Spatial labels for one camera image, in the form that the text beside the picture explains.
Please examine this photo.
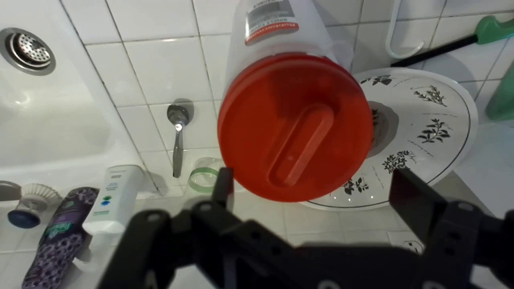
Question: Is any black brush with green handle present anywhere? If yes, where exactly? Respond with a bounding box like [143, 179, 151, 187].
[390, 14, 514, 68]

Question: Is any round scrub brush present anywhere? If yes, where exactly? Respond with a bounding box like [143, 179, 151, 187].
[6, 182, 61, 229]

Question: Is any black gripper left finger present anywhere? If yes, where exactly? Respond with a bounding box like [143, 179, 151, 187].
[210, 165, 236, 211]

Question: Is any metal spoon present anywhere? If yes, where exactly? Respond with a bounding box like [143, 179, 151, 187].
[165, 97, 196, 179]

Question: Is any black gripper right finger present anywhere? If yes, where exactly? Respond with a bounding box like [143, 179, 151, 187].
[388, 166, 449, 238]

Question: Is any white sink basin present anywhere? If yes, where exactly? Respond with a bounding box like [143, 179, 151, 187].
[0, 0, 144, 186]

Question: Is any clear plastic pitcher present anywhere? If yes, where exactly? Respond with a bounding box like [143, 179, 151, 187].
[223, 0, 356, 102]

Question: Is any metal sink drain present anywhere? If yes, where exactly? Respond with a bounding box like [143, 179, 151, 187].
[0, 27, 57, 75]

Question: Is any small green-rimmed dish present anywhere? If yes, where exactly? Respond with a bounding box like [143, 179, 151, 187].
[186, 157, 226, 195]

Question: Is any red round plastic lid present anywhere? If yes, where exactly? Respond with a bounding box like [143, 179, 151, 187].
[216, 51, 374, 203]

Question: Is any white floral ceramic bowl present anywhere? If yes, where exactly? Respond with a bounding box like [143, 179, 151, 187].
[306, 65, 480, 210]

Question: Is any white soap bottle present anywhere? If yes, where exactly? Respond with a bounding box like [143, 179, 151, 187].
[80, 163, 147, 237]

